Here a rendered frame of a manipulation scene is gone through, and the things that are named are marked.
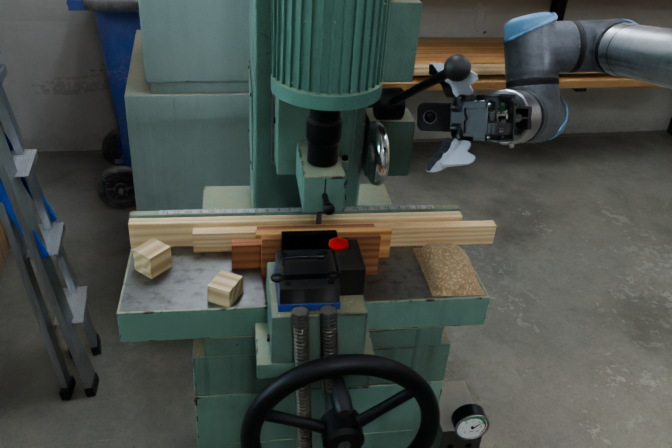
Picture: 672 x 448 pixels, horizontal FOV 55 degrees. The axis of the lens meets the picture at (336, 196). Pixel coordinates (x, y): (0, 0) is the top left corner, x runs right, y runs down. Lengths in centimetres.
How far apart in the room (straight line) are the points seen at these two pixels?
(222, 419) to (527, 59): 81
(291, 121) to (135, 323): 42
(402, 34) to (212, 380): 69
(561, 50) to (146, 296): 80
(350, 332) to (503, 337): 154
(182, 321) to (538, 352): 162
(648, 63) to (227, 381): 84
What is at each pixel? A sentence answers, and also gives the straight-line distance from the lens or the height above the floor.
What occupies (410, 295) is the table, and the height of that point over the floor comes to 90.
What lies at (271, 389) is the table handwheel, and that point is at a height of 91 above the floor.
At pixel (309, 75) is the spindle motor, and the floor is 125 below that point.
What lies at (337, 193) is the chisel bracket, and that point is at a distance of 107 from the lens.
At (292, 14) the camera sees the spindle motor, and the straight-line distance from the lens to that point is 94.
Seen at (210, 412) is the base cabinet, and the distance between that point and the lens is 121.
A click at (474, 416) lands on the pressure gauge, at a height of 69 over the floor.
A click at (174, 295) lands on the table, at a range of 108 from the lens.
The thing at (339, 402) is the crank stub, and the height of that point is 93.
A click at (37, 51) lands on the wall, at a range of 346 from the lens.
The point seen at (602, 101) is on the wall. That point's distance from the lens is 424.
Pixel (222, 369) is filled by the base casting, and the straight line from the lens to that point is 113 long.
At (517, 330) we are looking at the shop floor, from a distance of 252.
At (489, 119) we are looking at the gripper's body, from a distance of 99.
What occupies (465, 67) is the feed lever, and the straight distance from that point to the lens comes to 85.
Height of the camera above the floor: 157
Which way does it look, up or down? 30 degrees down
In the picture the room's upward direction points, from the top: 4 degrees clockwise
